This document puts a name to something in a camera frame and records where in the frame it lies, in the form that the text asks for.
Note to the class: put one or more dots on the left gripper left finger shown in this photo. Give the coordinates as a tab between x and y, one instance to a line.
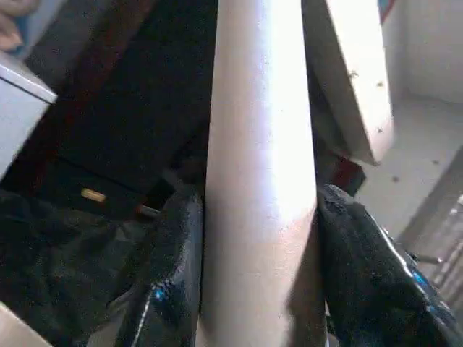
173	271

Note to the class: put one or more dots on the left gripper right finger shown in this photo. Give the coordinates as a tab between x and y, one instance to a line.
380	282

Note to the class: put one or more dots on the white plastic table leg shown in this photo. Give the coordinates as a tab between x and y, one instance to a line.
260	144

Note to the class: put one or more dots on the small tan label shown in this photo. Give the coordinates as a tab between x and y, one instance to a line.
92	195

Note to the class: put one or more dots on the black work mat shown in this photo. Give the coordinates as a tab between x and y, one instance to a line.
54	253

